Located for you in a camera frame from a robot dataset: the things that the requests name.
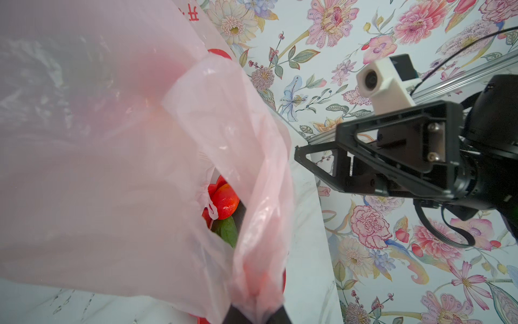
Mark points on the red flower-shaped plate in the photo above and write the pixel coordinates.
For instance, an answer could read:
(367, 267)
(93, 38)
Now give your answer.
(214, 187)

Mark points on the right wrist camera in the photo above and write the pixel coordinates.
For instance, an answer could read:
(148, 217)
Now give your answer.
(387, 83)

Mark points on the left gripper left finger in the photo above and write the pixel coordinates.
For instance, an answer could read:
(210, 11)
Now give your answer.
(234, 316)

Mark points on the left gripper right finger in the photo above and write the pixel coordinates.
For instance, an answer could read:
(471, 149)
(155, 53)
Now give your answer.
(279, 317)

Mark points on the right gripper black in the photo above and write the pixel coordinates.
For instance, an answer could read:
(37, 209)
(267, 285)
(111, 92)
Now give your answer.
(461, 157)

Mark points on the green cucumber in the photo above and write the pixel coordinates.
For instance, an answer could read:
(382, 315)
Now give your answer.
(226, 230)

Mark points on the pink plastic bag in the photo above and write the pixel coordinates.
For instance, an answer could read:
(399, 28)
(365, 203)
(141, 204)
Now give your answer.
(115, 119)

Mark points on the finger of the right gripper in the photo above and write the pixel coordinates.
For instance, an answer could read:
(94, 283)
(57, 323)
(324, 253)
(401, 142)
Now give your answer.
(348, 174)

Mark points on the small orange red mango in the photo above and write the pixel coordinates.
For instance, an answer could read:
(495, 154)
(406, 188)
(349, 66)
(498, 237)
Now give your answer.
(226, 201)

